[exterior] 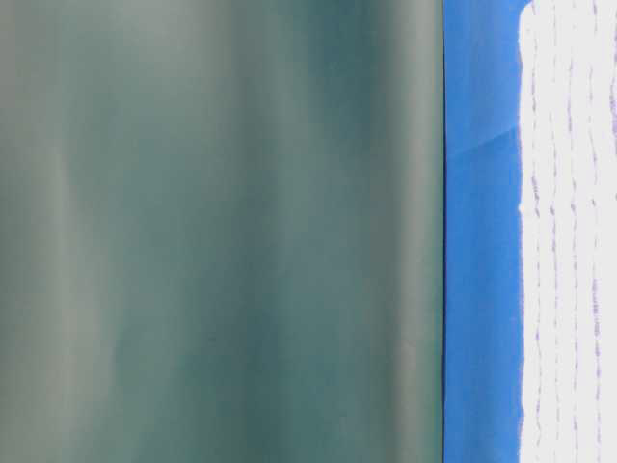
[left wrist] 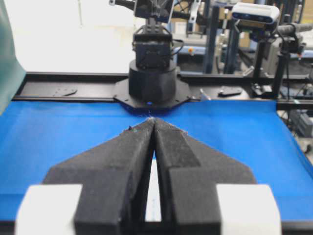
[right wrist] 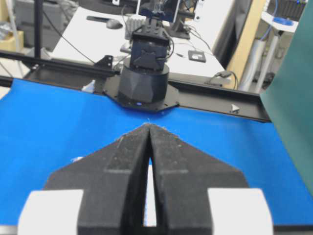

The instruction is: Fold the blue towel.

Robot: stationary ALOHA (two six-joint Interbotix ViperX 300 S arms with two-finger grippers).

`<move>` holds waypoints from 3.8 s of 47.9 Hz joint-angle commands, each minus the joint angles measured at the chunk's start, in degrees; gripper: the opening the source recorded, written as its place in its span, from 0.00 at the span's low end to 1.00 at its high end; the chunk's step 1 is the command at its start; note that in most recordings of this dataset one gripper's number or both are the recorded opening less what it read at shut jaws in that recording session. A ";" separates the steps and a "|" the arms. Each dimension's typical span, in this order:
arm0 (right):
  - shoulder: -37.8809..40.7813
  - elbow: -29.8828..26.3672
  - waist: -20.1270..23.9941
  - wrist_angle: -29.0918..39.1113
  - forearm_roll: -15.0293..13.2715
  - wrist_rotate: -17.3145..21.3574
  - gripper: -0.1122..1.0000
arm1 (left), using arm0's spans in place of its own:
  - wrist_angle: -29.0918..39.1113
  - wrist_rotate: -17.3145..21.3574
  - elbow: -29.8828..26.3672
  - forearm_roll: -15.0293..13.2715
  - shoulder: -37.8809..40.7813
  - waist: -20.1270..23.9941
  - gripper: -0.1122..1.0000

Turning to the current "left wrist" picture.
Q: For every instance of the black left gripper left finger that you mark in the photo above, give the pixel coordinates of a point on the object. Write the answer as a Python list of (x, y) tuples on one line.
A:
[(115, 178)]

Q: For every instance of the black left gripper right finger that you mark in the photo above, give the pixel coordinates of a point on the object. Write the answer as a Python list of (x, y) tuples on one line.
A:
[(188, 172)]

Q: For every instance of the blue white striped towel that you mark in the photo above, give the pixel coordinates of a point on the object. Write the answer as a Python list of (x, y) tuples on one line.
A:
[(153, 207)]

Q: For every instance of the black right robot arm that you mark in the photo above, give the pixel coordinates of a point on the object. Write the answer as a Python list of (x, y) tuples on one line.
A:
[(152, 81)]

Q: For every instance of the blue table mat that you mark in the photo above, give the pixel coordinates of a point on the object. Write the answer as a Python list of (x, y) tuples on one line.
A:
[(36, 135)]

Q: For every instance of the black small bracket plate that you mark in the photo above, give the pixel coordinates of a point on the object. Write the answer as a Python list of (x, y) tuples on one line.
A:
[(229, 91)]

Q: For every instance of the black aluminium table frame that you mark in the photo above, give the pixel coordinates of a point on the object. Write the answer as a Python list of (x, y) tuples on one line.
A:
[(113, 87)]

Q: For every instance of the black camera tripod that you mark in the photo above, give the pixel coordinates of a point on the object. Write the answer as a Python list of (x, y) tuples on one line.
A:
[(290, 43)]

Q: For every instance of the white depth camera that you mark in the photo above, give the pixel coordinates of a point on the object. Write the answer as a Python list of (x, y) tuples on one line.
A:
[(266, 14)]

